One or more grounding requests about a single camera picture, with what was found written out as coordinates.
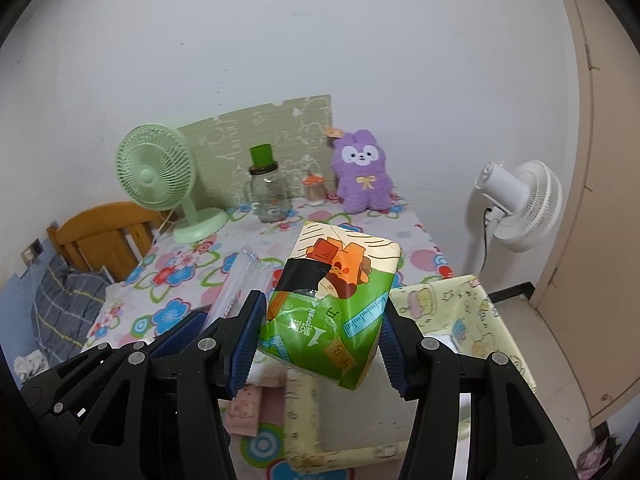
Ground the blue plaid bedding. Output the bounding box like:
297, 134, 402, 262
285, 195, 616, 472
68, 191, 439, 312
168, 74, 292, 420
30, 255, 113, 361

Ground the purple plush bunny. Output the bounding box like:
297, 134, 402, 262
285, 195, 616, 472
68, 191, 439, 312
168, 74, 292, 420
324, 126, 396, 213

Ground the white standing fan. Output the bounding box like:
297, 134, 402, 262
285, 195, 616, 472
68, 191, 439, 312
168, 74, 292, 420
462, 160, 563, 286

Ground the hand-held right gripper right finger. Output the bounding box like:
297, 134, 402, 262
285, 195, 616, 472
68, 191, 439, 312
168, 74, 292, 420
379, 302, 576, 480

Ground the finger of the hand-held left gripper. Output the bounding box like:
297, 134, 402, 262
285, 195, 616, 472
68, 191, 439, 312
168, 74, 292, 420
20, 309, 209, 436

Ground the green desk fan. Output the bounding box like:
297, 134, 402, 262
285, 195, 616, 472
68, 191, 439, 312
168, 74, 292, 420
116, 121, 228, 244

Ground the clear plastic packet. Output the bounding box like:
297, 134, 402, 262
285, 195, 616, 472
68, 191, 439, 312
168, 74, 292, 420
205, 246, 273, 326

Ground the pink towel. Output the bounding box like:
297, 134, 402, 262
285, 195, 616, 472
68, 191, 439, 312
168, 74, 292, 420
222, 385, 288, 438

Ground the small jar with orange lid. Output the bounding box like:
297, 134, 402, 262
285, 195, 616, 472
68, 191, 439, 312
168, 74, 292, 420
301, 172, 327, 206

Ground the white crumpled cloth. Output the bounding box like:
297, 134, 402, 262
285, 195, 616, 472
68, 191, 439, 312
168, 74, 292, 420
15, 350, 48, 381

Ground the glass jar with green lid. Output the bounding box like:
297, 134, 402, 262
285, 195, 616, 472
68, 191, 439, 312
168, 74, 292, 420
242, 144, 292, 224

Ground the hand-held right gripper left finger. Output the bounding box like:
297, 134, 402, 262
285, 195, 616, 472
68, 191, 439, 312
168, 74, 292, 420
65, 290, 268, 480

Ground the yellow fabric storage box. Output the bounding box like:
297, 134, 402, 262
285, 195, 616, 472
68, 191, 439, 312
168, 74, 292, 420
285, 274, 538, 473

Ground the beige wardrobe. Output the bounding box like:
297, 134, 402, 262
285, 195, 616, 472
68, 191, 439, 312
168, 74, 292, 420
530, 0, 640, 423

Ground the pink patterned cloth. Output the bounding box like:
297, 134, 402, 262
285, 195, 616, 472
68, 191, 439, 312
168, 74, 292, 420
590, 435, 623, 476

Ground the green patterned board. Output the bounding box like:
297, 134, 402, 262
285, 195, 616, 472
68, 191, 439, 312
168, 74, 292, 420
177, 94, 335, 211

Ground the green orange tissue pack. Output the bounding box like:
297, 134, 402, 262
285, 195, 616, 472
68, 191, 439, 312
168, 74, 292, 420
257, 221, 403, 391

